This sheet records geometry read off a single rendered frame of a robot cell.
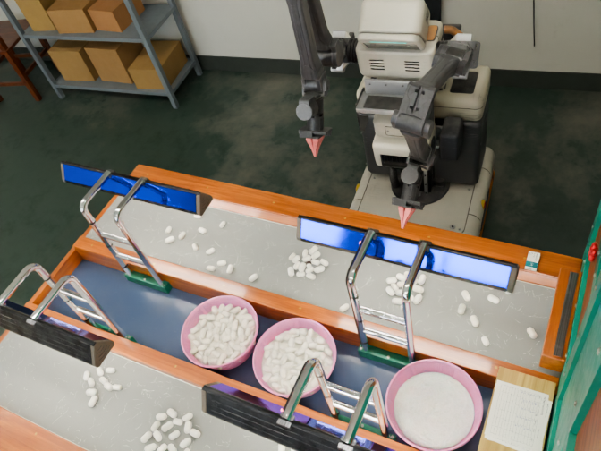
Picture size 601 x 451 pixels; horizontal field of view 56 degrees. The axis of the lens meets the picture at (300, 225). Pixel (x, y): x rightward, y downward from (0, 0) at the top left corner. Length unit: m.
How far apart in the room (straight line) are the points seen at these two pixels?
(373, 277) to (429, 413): 0.49
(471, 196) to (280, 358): 1.33
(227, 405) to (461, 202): 1.67
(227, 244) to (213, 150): 1.65
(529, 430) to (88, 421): 1.31
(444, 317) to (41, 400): 1.34
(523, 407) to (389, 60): 1.18
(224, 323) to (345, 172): 1.61
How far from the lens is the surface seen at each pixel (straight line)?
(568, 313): 1.75
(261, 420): 1.38
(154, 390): 1.94
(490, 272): 1.53
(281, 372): 1.82
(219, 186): 2.34
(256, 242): 2.13
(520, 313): 1.87
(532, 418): 1.69
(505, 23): 3.58
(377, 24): 1.93
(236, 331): 1.94
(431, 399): 1.73
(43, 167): 4.31
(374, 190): 2.82
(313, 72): 1.87
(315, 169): 3.38
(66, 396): 2.09
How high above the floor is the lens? 2.34
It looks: 49 degrees down
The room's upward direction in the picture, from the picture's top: 17 degrees counter-clockwise
